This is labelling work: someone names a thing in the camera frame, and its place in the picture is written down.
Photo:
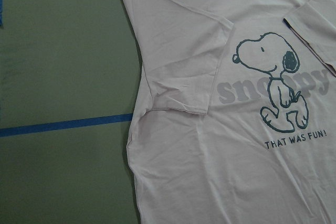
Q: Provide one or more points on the pink Snoopy t-shirt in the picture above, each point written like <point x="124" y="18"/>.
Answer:
<point x="234" y="121"/>

